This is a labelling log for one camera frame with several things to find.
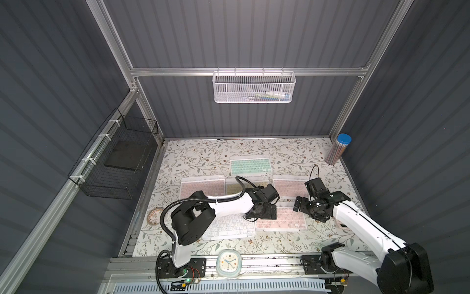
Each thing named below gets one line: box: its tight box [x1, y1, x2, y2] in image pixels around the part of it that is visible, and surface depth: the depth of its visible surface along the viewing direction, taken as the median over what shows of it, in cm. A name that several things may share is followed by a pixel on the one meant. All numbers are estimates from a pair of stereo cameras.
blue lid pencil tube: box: [324, 133, 352, 166], surface depth 98 cm
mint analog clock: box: [216, 249, 243, 279], surface depth 74 cm
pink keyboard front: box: [255, 206, 308, 232], surface depth 86 cm
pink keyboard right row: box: [272, 174, 311, 207], surface depth 100 cm
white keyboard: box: [201, 213, 257, 241], surface depth 84 cm
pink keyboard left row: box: [179, 175, 226, 201], surface depth 101 cm
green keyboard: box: [229, 154, 273, 176], surface depth 110 cm
